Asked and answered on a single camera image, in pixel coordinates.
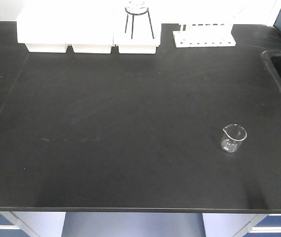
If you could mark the small clear glass beaker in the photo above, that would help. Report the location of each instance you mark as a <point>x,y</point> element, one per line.
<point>233,136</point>

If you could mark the right white storage box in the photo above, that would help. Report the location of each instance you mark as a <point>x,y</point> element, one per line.
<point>142,42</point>

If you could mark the white storage box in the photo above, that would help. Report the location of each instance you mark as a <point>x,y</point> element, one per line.
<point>41,28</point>
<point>90,28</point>
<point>142,42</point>

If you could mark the middle white storage box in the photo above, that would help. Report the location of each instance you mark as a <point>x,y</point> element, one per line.
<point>90,28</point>

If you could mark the left white storage box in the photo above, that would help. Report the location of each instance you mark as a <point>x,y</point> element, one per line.
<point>41,28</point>

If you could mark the white test tube rack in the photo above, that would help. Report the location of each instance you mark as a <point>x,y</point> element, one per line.
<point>204,35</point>

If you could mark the glass dish on tripod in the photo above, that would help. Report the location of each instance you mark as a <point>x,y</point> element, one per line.
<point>136,7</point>

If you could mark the black wire tripod stand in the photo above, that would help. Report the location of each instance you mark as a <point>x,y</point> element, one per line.
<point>132,24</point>

